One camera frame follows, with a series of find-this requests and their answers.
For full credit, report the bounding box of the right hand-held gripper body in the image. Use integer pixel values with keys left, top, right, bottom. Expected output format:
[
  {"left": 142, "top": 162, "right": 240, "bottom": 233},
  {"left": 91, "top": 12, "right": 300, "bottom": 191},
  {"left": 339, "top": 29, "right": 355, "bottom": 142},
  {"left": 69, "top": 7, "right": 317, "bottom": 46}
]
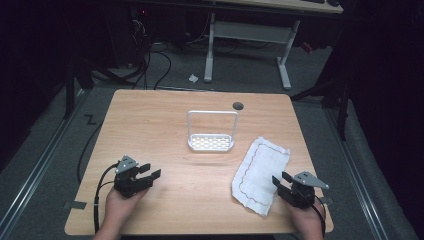
[{"left": 281, "top": 170, "right": 331, "bottom": 210}]

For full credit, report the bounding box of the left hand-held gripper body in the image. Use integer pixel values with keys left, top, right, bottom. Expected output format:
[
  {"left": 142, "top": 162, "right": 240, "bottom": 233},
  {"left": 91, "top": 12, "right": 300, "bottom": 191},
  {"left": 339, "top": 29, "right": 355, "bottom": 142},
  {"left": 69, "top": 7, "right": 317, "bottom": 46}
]
[{"left": 113, "top": 154, "right": 152, "bottom": 199}]

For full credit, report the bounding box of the person's right hand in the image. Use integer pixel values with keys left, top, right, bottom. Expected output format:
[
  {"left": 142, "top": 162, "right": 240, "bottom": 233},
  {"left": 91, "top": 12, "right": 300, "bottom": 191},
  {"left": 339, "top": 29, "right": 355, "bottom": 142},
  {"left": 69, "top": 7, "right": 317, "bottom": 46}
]
[{"left": 283, "top": 197, "right": 327, "bottom": 236}]

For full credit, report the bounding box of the white cloth with red stitching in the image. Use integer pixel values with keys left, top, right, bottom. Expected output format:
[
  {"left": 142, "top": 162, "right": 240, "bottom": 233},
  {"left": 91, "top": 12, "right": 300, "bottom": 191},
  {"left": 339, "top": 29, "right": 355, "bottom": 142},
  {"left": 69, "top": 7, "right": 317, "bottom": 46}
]
[{"left": 231, "top": 136, "right": 291, "bottom": 217}]

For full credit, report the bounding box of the black metal stand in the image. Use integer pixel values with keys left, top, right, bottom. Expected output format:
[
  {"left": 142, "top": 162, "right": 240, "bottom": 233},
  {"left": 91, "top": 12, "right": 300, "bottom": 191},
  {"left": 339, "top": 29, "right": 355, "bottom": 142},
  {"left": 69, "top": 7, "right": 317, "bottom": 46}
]
[
  {"left": 62, "top": 58, "right": 134, "bottom": 120},
  {"left": 290, "top": 75, "right": 351, "bottom": 141}
]

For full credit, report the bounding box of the wooden desk top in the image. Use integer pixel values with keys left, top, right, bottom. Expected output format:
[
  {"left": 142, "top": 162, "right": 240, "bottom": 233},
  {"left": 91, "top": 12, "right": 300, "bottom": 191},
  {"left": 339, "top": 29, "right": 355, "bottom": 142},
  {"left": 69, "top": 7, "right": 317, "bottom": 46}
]
[{"left": 213, "top": 0, "right": 344, "bottom": 15}]

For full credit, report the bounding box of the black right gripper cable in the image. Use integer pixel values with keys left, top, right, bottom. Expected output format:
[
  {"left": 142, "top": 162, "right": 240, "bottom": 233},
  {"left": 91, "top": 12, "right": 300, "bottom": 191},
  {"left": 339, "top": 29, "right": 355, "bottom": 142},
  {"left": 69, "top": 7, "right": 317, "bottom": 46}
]
[{"left": 311, "top": 195, "right": 328, "bottom": 236}]

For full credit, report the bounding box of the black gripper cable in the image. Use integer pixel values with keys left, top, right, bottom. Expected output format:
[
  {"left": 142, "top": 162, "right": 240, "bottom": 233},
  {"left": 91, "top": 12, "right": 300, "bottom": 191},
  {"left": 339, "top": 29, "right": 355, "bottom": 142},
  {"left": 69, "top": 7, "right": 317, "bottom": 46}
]
[
  {"left": 93, "top": 162, "right": 120, "bottom": 235},
  {"left": 311, "top": 195, "right": 328, "bottom": 236}
]

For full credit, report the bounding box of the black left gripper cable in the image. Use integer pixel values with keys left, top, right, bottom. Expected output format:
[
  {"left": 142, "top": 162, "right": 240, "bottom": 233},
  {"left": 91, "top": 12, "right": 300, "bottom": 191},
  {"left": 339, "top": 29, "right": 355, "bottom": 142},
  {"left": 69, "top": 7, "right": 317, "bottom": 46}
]
[{"left": 93, "top": 162, "right": 120, "bottom": 235}]

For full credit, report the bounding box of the black floor cable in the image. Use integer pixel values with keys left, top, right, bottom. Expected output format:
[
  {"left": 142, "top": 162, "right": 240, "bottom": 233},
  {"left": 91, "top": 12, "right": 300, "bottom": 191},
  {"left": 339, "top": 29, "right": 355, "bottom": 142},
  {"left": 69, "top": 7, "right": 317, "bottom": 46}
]
[{"left": 76, "top": 121, "right": 104, "bottom": 184}]

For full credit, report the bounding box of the metal floor rail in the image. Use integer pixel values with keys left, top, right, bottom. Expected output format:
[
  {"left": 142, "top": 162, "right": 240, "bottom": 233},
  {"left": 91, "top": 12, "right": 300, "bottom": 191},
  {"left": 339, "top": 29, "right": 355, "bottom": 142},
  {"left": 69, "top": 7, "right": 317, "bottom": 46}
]
[
  {"left": 324, "top": 107, "right": 390, "bottom": 240},
  {"left": 0, "top": 87, "right": 88, "bottom": 234}
]

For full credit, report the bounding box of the bundle of black cables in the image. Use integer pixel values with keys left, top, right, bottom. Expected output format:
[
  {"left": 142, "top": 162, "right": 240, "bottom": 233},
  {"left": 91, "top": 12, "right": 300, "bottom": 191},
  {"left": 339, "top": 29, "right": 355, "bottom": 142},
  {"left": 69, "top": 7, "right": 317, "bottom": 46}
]
[{"left": 128, "top": 16, "right": 173, "bottom": 90}]

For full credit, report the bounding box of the white metal desk frame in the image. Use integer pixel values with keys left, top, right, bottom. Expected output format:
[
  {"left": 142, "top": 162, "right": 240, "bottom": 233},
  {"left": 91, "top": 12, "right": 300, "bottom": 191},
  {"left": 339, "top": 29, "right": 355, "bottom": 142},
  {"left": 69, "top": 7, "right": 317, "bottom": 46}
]
[{"left": 203, "top": 12, "right": 302, "bottom": 90}]

